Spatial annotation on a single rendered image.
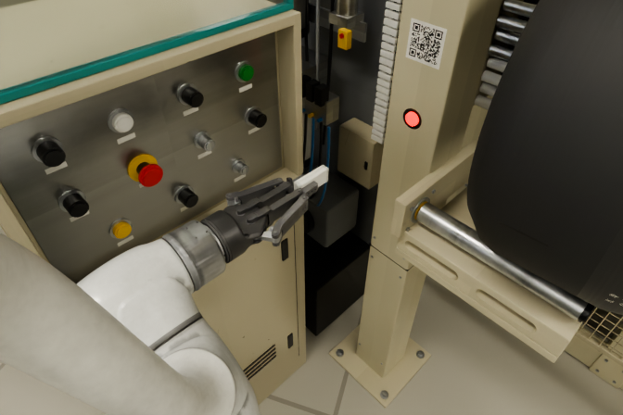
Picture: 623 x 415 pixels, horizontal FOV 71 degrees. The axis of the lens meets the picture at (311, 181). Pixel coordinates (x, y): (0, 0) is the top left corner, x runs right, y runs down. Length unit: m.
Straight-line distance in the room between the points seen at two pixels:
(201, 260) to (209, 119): 0.31
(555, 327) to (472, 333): 1.02
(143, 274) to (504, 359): 1.51
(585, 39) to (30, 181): 0.74
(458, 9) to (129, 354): 0.68
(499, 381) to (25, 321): 1.67
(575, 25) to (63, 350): 0.57
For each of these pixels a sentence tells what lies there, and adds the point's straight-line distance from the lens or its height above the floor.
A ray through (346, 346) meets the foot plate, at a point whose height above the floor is 0.01.
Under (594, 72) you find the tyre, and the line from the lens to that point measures 0.57.
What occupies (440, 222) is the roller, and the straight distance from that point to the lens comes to 0.91.
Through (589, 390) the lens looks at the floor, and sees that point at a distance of 1.95.
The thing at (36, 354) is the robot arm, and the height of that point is 1.29.
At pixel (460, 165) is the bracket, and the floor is 0.94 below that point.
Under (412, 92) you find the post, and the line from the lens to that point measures 0.91.
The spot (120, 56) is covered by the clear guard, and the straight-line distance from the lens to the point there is 0.69.
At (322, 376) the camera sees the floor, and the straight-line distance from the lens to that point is 1.71.
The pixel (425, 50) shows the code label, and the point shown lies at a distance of 0.86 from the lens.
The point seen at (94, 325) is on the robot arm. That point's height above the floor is 1.28.
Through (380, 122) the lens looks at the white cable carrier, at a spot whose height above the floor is 1.01.
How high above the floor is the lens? 1.55
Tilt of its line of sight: 41 degrees down
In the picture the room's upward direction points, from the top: straight up
